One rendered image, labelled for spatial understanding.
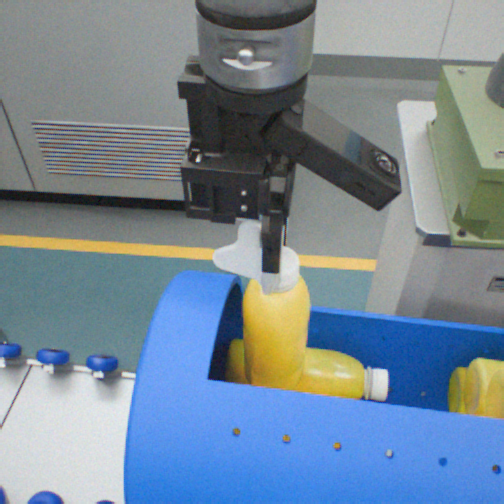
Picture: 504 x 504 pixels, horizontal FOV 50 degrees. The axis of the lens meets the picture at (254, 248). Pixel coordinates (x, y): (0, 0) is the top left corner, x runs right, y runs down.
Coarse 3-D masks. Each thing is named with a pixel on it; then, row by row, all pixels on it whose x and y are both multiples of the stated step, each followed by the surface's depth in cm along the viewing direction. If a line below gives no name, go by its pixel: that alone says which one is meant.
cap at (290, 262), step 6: (288, 252) 51; (294, 252) 51; (282, 258) 50; (288, 258) 50; (294, 258) 50; (282, 264) 50; (288, 264) 50; (294, 264) 50; (282, 270) 49; (288, 270) 49; (294, 270) 50; (282, 276) 49; (288, 276) 49; (294, 276) 50; (282, 282) 50; (288, 282) 50
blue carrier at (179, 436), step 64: (192, 320) 50; (320, 320) 69; (384, 320) 67; (192, 384) 47; (448, 384) 70; (128, 448) 46; (192, 448) 46; (256, 448) 45; (320, 448) 45; (384, 448) 44; (448, 448) 44
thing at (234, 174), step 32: (192, 64) 38; (192, 96) 37; (224, 96) 35; (256, 96) 34; (288, 96) 35; (192, 128) 41; (224, 128) 39; (256, 128) 38; (192, 160) 41; (224, 160) 40; (256, 160) 40; (288, 160) 40; (192, 192) 42; (224, 192) 41; (256, 192) 41; (288, 192) 40
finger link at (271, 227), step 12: (276, 204) 41; (264, 216) 41; (276, 216) 40; (264, 228) 41; (276, 228) 41; (264, 240) 41; (276, 240) 41; (264, 252) 44; (276, 252) 42; (264, 264) 45; (276, 264) 44
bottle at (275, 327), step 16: (256, 288) 52; (288, 288) 51; (304, 288) 53; (256, 304) 52; (272, 304) 51; (288, 304) 51; (304, 304) 53; (256, 320) 53; (272, 320) 52; (288, 320) 52; (304, 320) 54; (256, 336) 55; (272, 336) 53; (288, 336) 54; (304, 336) 56; (256, 352) 57; (272, 352) 56; (288, 352) 56; (304, 352) 59; (256, 368) 59; (272, 368) 58; (288, 368) 58; (256, 384) 62; (272, 384) 60; (288, 384) 61
